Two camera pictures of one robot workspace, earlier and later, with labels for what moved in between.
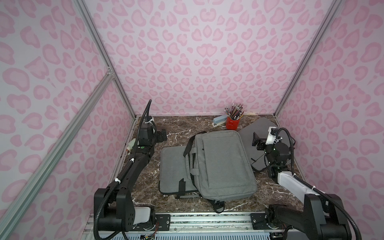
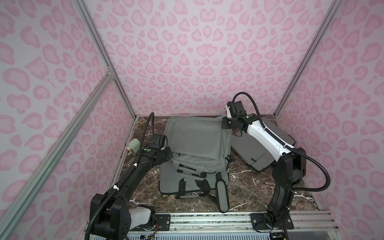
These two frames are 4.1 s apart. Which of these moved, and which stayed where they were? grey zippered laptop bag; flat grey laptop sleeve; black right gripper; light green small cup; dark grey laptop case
Moved: black right gripper; grey zippered laptop bag
Stayed: light green small cup; dark grey laptop case; flat grey laptop sleeve
